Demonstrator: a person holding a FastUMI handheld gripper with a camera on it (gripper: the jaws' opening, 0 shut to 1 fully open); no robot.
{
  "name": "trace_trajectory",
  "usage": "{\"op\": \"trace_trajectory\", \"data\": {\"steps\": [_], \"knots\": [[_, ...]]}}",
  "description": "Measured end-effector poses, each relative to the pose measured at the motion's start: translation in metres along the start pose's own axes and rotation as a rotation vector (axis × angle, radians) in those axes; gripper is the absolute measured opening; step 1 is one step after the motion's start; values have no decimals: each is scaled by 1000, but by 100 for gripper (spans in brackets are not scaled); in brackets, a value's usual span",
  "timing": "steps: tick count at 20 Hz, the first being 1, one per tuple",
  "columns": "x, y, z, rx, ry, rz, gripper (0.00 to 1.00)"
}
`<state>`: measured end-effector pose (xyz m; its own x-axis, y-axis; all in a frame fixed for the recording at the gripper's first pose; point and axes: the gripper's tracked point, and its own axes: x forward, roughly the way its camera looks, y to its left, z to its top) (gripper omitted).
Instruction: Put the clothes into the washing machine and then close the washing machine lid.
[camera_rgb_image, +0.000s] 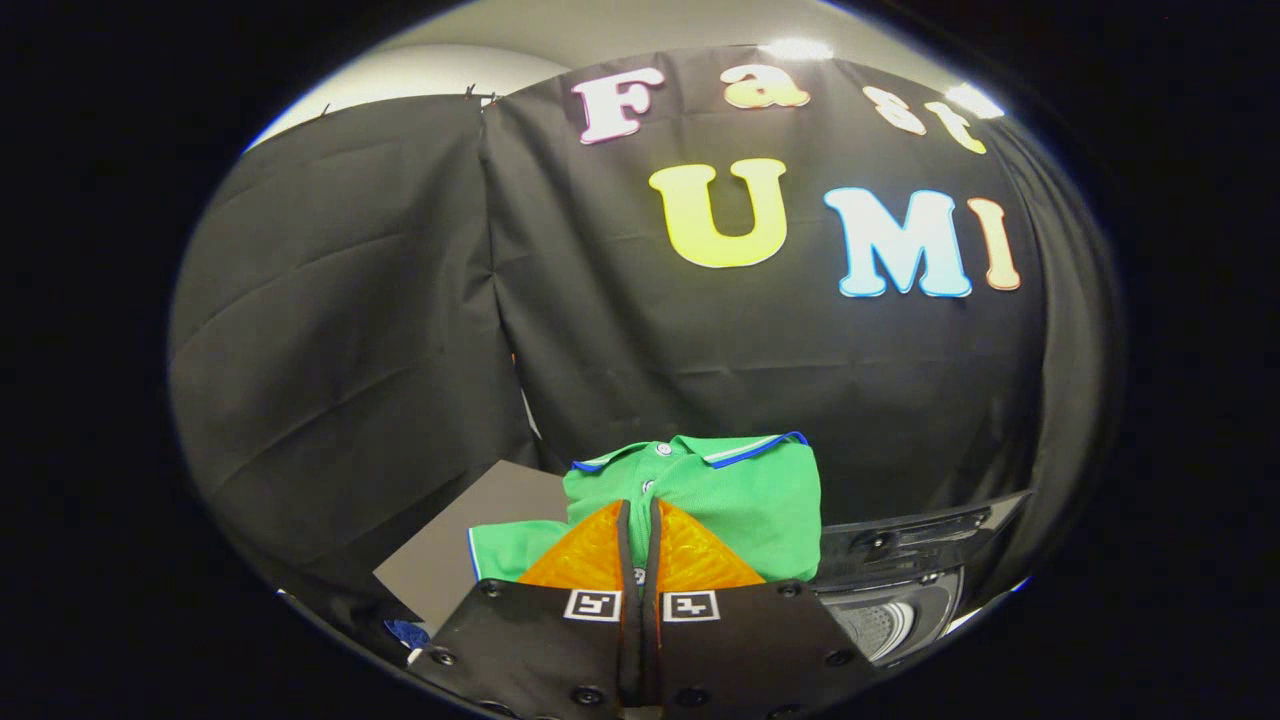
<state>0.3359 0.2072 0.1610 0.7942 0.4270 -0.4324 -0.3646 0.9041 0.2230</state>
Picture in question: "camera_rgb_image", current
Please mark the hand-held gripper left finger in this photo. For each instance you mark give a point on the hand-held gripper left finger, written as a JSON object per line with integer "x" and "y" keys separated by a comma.
{"x": 540, "y": 650}

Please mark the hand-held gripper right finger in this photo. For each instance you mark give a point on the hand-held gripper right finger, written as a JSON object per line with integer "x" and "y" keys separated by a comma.
{"x": 740, "y": 650}

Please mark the green polo shirt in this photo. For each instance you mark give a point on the green polo shirt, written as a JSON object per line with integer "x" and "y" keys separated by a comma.
{"x": 740, "y": 490}

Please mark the dark cabinet with beige door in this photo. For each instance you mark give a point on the dark cabinet with beige door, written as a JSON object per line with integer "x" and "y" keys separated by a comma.
{"x": 470, "y": 540}

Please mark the black backdrop cloth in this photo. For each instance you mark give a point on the black backdrop cloth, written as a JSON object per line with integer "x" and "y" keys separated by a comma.
{"x": 640, "y": 350}

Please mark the ceiling light panel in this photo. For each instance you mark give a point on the ceiling light panel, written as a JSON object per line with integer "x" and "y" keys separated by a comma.
{"x": 975, "y": 100}
{"x": 795, "y": 48}

